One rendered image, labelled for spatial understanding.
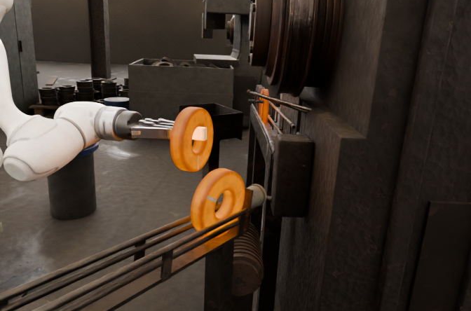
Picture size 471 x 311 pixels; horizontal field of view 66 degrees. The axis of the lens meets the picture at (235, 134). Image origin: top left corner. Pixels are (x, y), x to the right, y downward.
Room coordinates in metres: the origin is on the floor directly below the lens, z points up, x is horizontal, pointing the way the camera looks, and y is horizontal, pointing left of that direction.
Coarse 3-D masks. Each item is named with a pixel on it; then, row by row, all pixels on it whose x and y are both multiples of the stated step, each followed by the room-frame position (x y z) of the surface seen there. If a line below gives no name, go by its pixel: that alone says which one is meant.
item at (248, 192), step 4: (248, 188) 0.81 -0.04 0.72; (248, 192) 0.81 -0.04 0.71; (252, 192) 0.81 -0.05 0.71; (248, 196) 0.81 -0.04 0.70; (244, 200) 0.81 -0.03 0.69; (248, 200) 0.81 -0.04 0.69; (244, 204) 0.81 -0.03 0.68; (248, 204) 0.81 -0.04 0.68; (244, 208) 0.81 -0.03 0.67; (248, 212) 0.80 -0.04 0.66; (248, 220) 0.80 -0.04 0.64; (248, 224) 0.80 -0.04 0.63; (248, 228) 0.80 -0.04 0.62
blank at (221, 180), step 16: (208, 176) 0.74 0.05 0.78; (224, 176) 0.75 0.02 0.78; (208, 192) 0.71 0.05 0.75; (224, 192) 0.79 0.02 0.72; (240, 192) 0.80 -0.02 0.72; (192, 208) 0.70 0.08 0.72; (208, 208) 0.71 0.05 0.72; (224, 208) 0.78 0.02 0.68; (240, 208) 0.80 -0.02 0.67; (208, 224) 0.71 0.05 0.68; (224, 224) 0.75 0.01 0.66
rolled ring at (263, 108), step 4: (264, 92) 1.92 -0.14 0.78; (264, 100) 1.88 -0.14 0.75; (268, 100) 1.89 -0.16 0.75; (260, 104) 2.03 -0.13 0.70; (264, 104) 1.88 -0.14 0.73; (268, 104) 1.88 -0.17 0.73; (260, 108) 2.02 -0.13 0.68; (264, 108) 1.87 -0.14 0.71; (260, 112) 2.01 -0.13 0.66; (264, 112) 1.87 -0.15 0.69; (260, 116) 1.97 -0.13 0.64; (264, 116) 1.88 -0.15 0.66; (264, 120) 1.90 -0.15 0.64
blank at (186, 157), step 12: (192, 108) 0.84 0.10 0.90; (180, 120) 0.80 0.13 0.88; (192, 120) 0.82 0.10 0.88; (204, 120) 0.87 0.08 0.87; (180, 132) 0.78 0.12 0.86; (192, 132) 0.81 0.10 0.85; (180, 144) 0.77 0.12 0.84; (204, 144) 0.87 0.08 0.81; (180, 156) 0.78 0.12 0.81; (192, 156) 0.81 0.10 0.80; (204, 156) 0.86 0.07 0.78; (180, 168) 0.80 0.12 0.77; (192, 168) 0.81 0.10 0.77
